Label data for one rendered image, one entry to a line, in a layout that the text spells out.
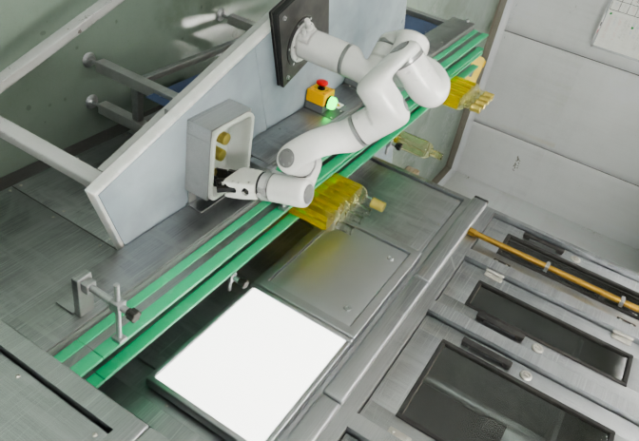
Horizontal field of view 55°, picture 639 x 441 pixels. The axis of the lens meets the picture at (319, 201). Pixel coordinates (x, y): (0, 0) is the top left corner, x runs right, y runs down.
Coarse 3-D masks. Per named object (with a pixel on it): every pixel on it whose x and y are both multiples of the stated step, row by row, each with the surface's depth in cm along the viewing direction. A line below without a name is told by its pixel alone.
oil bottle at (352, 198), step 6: (324, 186) 198; (330, 186) 198; (336, 186) 199; (330, 192) 196; (336, 192) 196; (342, 192) 197; (348, 192) 197; (342, 198) 195; (348, 198) 195; (354, 198) 196; (354, 204) 195; (354, 210) 196
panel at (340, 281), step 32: (352, 224) 209; (288, 256) 191; (320, 256) 194; (352, 256) 196; (384, 256) 199; (416, 256) 200; (256, 288) 178; (288, 288) 180; (320, 288) 182; (352, 288) 185; (384, 288) 186; (320, 320) 172; (352, 320) 174; (160, 384) 147; (320, 384) 157; (192, 416) 144; (288, 416) 145
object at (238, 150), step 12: (240, 120) 163; (252, 120) 168; (216, 132) 156; (228, 132) 174; (240, 132) 172; (252, 132) 171; (216, 144) 171; (228, 144) 176; (240, 144) 174; (228, 156) 178; (240, 156) 176; (228, 168) 179; (216, 192) 170
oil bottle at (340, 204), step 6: (318, 186) 197; (318, 192) 194; (324, 192) 195; (318, 198) 192; (324, 198) 192; (330, 198) 193; (336, 198) 193; (330, 204) 191; (336, 204) 190; (342, 204) 191; (348, 204) 192; (342, 210) 190; (348, 210) 191; (342, 216) 191
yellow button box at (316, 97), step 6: (312, 90) 207; (318, 90) 208; (324, 90) 208; (330, 90) 209; (306, 96) 210; (312, 96) 208; (318, 96) 207; (324, 96) 206; (306, 102) 211; (312, 102) 209; (318, 102) 208; (324, 102) 208; (312, 108) 211; (318, 108) 209; (324, 108) 210
